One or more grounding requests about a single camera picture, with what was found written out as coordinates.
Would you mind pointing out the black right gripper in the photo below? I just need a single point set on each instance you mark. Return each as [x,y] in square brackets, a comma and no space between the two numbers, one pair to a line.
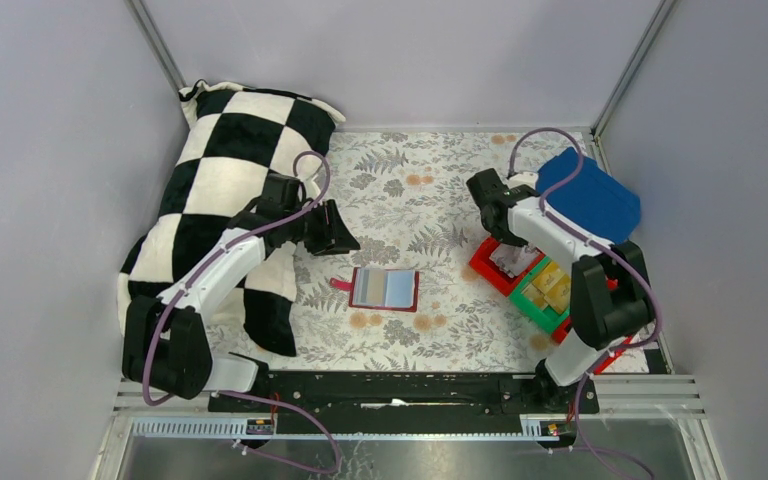
[485,201]

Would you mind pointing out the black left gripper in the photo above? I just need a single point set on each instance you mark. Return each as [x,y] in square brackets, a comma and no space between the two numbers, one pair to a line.
[321,225]

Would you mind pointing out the red leather card holder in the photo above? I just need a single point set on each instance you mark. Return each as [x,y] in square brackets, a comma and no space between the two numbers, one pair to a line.
[381,289]

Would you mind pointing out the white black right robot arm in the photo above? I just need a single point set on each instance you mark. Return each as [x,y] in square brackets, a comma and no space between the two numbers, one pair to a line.
[610,296]

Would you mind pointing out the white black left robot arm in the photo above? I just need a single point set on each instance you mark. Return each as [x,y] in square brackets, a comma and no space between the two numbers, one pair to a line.
[165,340]

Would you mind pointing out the floral patterned table mat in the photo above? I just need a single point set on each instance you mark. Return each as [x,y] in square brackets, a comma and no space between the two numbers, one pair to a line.
[404,197]

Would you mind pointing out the folded blue cloth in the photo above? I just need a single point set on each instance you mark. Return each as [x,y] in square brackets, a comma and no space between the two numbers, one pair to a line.
[598,203]

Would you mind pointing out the black white checkered pillow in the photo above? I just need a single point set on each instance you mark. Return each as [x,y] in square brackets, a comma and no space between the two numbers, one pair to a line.
[237,136]

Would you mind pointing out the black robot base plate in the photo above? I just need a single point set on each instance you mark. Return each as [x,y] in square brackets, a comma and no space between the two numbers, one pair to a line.
[405,403]

